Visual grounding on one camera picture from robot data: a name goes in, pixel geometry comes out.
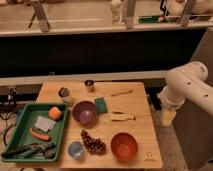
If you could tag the orange bowl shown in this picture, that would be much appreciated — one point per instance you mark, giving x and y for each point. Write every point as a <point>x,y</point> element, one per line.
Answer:
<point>124,146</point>

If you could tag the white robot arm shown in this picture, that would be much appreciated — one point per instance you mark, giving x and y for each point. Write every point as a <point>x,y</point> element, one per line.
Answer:
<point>185,82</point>

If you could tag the green plastic tray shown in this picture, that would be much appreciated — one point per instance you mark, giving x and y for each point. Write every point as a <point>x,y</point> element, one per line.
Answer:
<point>21,135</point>

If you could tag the small metal cup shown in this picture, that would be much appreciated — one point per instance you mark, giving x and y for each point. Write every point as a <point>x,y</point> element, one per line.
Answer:
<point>89,84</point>

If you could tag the green sponge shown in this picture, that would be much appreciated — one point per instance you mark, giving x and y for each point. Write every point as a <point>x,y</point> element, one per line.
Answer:
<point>101,105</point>

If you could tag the wooden spoon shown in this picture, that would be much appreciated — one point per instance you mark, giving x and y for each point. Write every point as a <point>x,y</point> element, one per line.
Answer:
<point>122,93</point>

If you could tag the purple bowl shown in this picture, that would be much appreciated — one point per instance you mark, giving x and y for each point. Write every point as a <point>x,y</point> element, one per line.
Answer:
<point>85,112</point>

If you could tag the wooden table board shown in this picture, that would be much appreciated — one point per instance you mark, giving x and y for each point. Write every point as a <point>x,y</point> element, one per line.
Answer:
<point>142,128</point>

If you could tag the orange fruit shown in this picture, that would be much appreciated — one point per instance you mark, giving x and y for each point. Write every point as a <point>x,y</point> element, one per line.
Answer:
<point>54,113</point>

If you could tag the bunch of dark grapes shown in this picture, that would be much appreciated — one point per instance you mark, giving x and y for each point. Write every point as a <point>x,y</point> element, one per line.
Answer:
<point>92,145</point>

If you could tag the small blue cup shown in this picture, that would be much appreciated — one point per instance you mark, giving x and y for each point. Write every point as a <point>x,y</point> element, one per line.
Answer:
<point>76,150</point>

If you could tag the white folded cloth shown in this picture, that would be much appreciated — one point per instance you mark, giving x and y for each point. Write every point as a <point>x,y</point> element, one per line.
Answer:
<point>44,124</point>

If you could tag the orange carrot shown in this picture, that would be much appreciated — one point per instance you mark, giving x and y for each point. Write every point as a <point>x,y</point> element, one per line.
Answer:
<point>39,136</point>

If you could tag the black handled tool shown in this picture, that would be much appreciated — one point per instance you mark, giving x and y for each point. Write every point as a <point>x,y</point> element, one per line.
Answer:
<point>47,150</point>

